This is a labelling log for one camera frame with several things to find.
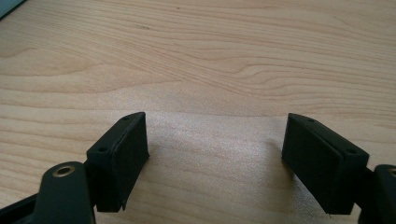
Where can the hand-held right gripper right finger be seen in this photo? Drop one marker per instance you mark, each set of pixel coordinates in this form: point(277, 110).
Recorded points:
point(323, 168)

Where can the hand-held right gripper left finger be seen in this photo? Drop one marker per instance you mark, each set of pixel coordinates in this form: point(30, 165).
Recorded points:
point(116, 168)

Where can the light blue plastic basket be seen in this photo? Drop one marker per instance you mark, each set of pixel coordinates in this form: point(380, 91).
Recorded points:
point(7, 6)

